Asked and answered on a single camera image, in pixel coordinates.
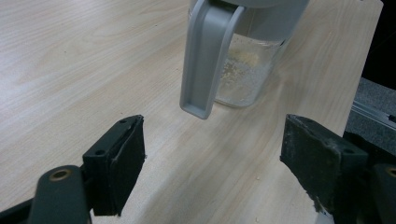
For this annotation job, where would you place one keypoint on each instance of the black curtain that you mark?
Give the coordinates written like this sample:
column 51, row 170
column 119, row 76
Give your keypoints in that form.
column 383, row 40

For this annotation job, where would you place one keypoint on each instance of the metal floor rail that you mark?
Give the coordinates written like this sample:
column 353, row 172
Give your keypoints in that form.
column 370, row 113

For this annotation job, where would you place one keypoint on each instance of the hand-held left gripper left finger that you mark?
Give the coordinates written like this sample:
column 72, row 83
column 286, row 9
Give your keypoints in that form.
column 116, row 165

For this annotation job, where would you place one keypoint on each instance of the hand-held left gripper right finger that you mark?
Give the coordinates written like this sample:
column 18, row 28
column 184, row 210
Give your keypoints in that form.
column 327, row 168

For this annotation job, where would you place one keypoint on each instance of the yellow seasoning powder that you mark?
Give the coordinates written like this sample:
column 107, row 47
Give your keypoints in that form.
column 244, row 59

